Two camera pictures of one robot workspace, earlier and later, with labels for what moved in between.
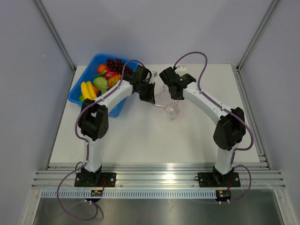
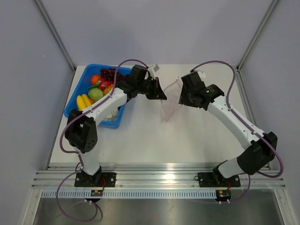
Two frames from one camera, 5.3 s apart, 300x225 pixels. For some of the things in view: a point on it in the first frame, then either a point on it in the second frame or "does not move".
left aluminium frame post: (44, 12) does not move
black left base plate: (95, 179) does not move
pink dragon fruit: (109, 74) -> (104, 84)
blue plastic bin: (87, 75) -> (80, 81)
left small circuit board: (96, 193) does not move
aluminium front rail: (157, 176) does not move
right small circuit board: (223, 195) does not move
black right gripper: (177, 98) -> (183, 99)
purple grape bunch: (116, 64) -> (109, 73)
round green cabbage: (101, 84) -> (95, 93)
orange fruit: (101, 68) -> (94, 79)
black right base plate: (219, 180) does not move
